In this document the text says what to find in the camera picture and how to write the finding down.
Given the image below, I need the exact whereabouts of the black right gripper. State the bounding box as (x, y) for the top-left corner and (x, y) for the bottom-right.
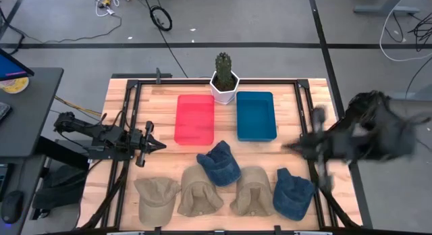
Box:
(281, 105), (338, 192)

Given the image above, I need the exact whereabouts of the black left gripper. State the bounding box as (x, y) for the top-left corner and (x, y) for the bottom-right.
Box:
(130, 121), (167, 168)

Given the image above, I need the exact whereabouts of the blue denim hat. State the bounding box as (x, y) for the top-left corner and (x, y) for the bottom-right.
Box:
(272, 167), (317, 222)
(196, 140), (242, 188)

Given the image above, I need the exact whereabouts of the tan baseball cap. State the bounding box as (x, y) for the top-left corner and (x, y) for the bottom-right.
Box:
(133, 176), (182, 228)

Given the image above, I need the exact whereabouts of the tan bucket hat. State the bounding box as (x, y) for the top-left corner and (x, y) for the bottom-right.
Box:
(229, 165), (276, 217)
(177, 164), (225, 218)

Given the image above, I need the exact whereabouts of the red plastic bin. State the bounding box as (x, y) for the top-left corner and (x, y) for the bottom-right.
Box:
(173, 94), (216, 147)

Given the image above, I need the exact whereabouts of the blue plastic bin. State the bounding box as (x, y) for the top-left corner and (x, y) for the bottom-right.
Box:
(236, 90), (278, 142)

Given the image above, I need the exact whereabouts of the black bar behind table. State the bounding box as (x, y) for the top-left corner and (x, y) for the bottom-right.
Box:
(111, 72), (173, 80)

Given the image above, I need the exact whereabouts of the white hexagonal plant pot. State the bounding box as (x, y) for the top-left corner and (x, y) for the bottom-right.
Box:
(209, 70), (240, 105)

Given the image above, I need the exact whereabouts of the green cactus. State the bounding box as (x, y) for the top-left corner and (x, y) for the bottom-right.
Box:
(215, 51), (236, 91)

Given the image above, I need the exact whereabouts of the black bag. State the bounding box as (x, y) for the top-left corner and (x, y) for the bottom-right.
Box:
(32, 163), (89, 219)

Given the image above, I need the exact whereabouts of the black side desk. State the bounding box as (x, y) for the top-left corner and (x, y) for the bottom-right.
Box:
(0, 67), (90, 235)

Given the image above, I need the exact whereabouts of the grey table foot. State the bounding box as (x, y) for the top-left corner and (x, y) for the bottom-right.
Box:
(353, 0), (422, 16)
(387, 84), (432, 101)

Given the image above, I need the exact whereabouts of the yellow round disc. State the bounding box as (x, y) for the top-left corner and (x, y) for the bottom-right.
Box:
(0, 76), (30, 95)

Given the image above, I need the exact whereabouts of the black computer mouse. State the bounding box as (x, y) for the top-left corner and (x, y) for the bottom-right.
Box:
(0, 190), (25, 225)

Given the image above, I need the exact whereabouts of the black keyboard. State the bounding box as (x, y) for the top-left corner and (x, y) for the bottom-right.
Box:
(0, 101), (13, 123)

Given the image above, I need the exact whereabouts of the computer monitor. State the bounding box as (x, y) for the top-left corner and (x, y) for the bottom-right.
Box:
(0, 47), (35, 82)

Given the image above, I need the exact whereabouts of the black aluminium table frame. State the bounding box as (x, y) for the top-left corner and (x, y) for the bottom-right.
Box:
(80, 78), (364, 231)

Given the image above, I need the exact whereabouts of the coiled black floor cable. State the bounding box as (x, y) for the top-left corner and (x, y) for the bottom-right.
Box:
(144, 0), (189, 78)

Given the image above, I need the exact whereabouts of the thin black floor cable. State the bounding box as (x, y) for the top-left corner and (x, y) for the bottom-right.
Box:
(0, 5), (123, 55)

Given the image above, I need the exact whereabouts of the white floor cable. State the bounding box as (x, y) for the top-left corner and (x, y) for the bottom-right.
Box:
(379, 1), (432, 63)

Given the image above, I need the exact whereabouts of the long black floor cable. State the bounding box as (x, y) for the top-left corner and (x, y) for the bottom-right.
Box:
(404, 57), (432, 99)

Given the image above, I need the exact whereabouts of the white and yellow cable bundle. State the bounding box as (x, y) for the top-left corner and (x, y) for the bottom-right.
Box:
(90, 0), (133, 18)

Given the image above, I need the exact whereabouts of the black cable bundle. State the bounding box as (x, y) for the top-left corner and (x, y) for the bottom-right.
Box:
(384, 11), (432, 53)

